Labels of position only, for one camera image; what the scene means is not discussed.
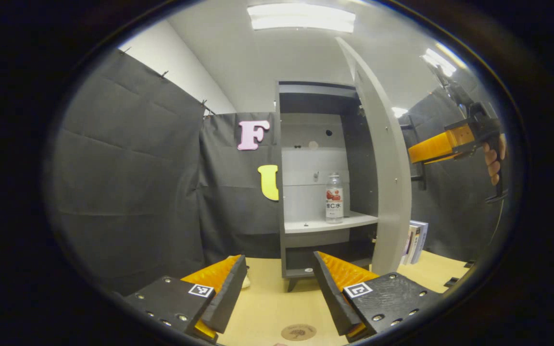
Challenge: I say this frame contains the black door handle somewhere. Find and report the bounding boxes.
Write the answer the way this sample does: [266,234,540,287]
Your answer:
[401,123,427,189]

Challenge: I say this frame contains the white cabinet door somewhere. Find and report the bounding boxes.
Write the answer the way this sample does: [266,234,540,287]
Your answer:
[336,37,412,275]

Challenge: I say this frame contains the grey cabinet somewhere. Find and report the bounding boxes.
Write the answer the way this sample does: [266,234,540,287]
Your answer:
[275,81,378,292]

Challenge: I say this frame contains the blue grey book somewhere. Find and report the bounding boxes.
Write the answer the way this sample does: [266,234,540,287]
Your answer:
[414,220,428,264]

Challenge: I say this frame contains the clear plastic bottle red label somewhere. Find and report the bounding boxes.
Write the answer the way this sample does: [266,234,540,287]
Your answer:
[325,173,344,224]

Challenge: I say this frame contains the round brown coaster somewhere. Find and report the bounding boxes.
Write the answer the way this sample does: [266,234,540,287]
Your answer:
[281,323,317,342]

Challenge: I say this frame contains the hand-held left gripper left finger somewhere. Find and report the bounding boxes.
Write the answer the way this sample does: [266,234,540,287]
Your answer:
[123,255,248,344]

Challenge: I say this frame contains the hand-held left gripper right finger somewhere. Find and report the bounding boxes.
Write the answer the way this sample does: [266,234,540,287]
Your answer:
[312,251,445,344]

